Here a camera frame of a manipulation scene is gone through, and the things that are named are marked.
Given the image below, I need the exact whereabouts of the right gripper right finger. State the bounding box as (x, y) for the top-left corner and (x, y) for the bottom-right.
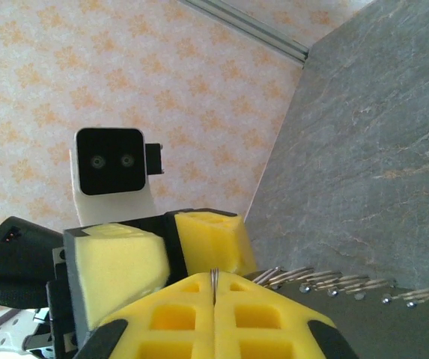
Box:
(213, 271), (360, 359)

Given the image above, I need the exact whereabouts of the aluminium corner post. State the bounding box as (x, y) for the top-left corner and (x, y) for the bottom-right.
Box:
(178, 0), (311, 70)

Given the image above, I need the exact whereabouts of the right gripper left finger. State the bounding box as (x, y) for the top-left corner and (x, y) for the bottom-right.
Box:
(73, 271), (216, 359)

